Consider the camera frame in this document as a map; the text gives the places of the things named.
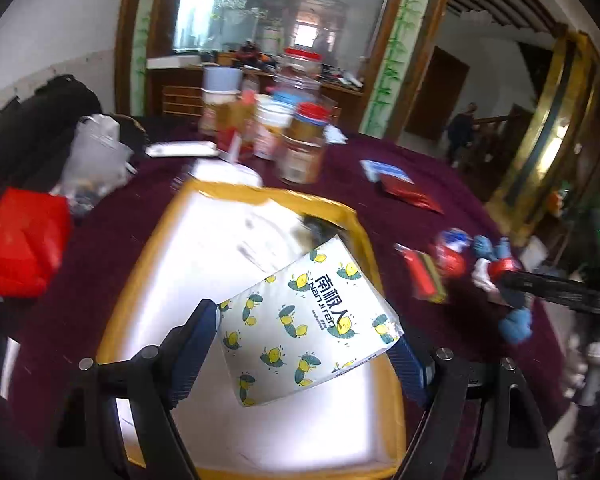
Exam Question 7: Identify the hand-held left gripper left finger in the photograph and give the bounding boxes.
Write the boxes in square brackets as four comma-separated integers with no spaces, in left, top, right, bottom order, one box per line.
[50,299,221,480]

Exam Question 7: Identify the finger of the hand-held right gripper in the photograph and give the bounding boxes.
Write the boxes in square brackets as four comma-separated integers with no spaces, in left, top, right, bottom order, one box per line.
[500,270,600,321]

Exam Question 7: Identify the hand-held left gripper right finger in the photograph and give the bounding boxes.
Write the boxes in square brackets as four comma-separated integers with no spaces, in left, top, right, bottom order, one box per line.
[386,337,556,480]

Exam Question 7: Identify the blue red robot toy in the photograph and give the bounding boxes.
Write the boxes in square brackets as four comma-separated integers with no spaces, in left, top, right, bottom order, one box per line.
[432,229,535,345]

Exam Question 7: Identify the yellow rimmed tray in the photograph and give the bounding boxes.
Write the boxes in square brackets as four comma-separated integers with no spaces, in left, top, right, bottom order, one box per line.
[96,180,406,480]

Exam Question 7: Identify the lemon print tissue pack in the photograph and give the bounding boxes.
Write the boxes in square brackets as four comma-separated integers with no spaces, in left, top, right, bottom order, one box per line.
[219,234,405,407]

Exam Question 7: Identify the person's right forearm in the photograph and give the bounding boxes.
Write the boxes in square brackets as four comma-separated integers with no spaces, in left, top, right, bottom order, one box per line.
[565,320,600,436]

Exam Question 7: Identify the small red packet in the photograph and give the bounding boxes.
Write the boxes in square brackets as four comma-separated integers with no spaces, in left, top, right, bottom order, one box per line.
[394,242,451,305]

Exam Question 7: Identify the golden pillar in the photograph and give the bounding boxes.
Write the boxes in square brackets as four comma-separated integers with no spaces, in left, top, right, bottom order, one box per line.
[485,25,600,246]

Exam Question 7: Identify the red foil packet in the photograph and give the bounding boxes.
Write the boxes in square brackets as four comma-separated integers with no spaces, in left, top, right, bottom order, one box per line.
[377,175,445,213]

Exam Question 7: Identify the white plastic packet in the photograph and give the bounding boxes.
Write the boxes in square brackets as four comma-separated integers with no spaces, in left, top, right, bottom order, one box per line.
[187,157,263,191]

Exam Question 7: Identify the white flat box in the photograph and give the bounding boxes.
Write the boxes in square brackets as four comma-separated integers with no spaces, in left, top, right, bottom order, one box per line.
[145,141,220,158]

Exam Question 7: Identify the red box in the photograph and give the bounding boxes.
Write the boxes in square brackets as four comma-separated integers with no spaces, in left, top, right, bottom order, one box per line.
[0,187,73,297]

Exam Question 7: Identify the blue white packet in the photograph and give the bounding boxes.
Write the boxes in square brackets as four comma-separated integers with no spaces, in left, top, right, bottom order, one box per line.
[359,159,415,183]

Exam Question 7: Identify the clear plastic bag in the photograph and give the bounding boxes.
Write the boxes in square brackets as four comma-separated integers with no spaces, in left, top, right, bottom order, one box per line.
[50,114,136,211]

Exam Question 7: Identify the amber jar with red lid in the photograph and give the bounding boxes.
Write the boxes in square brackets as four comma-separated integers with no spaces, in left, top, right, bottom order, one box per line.
[277,102,330,186]

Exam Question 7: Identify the dark wooden door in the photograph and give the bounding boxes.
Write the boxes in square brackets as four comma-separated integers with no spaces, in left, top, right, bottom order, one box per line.
[405,46,471,148]

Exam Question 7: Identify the white tub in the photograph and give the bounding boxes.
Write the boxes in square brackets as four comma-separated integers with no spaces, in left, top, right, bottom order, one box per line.
[252,97,296,161]

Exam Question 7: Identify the wooden cabinet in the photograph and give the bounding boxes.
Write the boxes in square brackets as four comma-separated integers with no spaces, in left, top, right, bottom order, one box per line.
[147,62,366,133]

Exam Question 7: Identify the blue lidded cup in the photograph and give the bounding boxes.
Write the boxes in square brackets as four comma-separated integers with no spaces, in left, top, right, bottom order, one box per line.
[199,66,243,136]

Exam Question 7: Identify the clear jar with red lid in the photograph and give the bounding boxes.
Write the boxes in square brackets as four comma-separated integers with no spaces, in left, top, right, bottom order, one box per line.
[275,47,326,106]

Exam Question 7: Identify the wooden framed mirror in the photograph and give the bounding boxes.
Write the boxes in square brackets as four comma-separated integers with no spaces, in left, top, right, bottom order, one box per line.
[115,0,456,136]

